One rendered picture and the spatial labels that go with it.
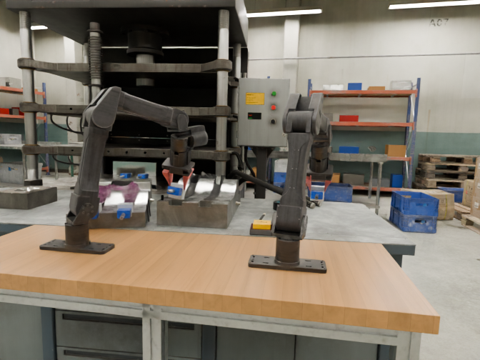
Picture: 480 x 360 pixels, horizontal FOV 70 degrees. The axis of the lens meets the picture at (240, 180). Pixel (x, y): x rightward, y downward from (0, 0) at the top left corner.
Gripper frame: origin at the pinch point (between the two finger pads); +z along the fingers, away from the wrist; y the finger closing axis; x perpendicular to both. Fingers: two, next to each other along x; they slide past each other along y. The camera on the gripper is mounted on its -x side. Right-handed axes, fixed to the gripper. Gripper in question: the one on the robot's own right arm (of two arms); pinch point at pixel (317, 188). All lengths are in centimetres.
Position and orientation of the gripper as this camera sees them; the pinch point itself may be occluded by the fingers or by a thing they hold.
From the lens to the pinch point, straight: 133.7
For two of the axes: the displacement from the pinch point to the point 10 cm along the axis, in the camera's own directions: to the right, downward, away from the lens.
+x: -2.3, 5.6, -7.9
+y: -9.7, -0.6, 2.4
